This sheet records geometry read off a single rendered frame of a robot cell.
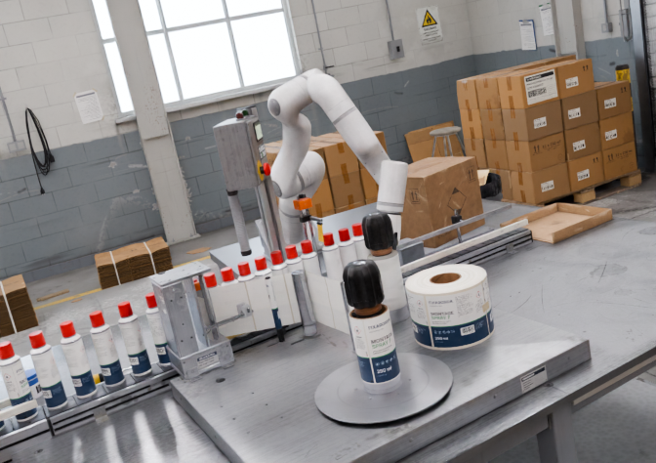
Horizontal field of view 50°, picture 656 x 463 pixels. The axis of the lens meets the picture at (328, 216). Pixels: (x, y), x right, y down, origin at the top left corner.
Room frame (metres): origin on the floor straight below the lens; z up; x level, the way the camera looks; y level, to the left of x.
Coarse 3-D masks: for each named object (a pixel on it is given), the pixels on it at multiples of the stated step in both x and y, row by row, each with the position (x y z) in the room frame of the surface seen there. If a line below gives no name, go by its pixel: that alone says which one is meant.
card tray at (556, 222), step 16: (544, 208) 2.64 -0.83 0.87; (560, 208) 2.66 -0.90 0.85; (576, 208) 2.59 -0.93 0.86; (592, 208) 2.52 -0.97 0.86; (528, 224) 2.58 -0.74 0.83; (544, 224) 2.54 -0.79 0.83; (560, 224) 2.50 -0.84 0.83; (576, 224) 2.37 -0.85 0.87; (592, 224) 2.40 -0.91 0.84; (544, 240) 2.35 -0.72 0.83; (560, 240) 2.33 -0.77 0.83
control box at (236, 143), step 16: (224, 128) 1.99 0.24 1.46; (240, 128) 1.98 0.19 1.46; (224, 144) 1.99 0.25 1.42; (240, 144) 1.99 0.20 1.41; (256, 144) 2.04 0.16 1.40; (224, 160) 1.99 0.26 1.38; (240, 160) 1.99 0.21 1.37; (256, 160) 1.99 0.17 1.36; (240, 176) 1.99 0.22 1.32; (256, 176) 1.98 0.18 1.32
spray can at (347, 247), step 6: (342, 234) 2.08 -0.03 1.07; (348, 234) 2.09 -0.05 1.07; (342, 240) 2.08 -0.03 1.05; (348, 240) 2.09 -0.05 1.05; (342, 246) 2.07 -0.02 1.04; (348, 246) 2.07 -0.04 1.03; (354, 246) 2.09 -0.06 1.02; (342, 252) 2.08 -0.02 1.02; (348, 252) 2.07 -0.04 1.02; (354, 252) 2.08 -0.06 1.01; (342, 258) 2.08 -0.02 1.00; (348, 258) 2.07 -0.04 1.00; (354, 258) 2.08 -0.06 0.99; (342, 264) 2.09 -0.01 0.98
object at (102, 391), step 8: (512, 232) 2.37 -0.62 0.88; (488, 240) 2.34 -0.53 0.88; (496, 240) 2.32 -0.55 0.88; (472, 248) 2.29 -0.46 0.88; (448, 256) 2.26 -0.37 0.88; (456, 256) 2.24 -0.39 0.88; (432, 264) 2.21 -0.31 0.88; (408, 272) 2.18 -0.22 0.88; (416, 272) 2.16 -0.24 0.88; (272, 328) 1.93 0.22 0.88; (248, 336) 1.90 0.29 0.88; (232, 344) 1.87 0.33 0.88; (152, 368) 1.81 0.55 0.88; (160, 368) 1.80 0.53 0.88; (168, 368) 1.79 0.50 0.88; (128, 376) 1.79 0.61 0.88; (144, 376) 1.77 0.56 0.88; (152, 376) 1.76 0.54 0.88; (104, 384) 1.77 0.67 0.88; (128, 384) 1.74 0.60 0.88; (104, 392) 1.72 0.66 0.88; (112, 392) 1.71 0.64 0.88; (72, 400) 1.71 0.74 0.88; (80, 400) 1.70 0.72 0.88; (88, 400) 1.69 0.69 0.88; (64, 408) 1.67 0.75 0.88; (48, 416) 1.64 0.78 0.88
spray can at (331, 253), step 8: (328, 232) 2.09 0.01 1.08; (328, 240) 2.06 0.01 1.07; (328, 248) 2.06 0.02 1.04; (336, 248) 2.06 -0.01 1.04; (328, 256) 2.06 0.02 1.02; (336, 256) 2.06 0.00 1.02; (328, 264) 2.06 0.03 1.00; (336, 264) 2.06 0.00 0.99; (328, 272) 2.07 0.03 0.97; (336, 272) 2.06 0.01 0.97
